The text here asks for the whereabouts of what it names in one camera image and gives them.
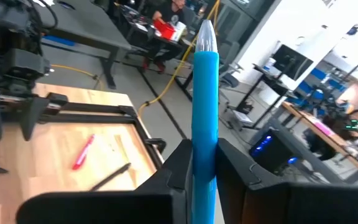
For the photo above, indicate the black monitor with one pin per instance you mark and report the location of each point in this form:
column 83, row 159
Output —
column 291, row 62

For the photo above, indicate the white container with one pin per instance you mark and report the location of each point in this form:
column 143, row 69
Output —
column 179, row 31

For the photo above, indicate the black pen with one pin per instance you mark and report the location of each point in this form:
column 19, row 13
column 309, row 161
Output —
column 110, row 176

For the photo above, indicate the pink highlighter pen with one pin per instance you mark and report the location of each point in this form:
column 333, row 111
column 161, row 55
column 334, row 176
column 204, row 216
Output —
column 82, row 153

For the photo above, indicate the white cup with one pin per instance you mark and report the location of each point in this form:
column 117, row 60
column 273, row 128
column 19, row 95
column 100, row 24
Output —
column 269, row 63

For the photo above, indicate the dark grey desk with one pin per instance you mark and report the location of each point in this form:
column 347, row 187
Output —
column 85, row 28

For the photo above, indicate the wooden work table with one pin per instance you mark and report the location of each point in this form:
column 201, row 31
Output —
column 297, row 113

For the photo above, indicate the red box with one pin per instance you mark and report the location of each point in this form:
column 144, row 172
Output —
column 165, row 29

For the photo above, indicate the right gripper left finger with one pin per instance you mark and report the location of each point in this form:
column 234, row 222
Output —
column 120, row 208

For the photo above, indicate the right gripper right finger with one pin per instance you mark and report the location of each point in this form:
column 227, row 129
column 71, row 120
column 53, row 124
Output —
column 291, row 205

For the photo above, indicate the black work table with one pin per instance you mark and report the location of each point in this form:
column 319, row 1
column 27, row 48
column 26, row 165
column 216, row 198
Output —
column 129, row 18

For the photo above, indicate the blue pen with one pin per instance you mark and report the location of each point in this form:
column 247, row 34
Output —
column 205, row 109

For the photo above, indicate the black computer tower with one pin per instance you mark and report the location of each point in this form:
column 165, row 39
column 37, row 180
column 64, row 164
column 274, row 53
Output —
column 272, row 155

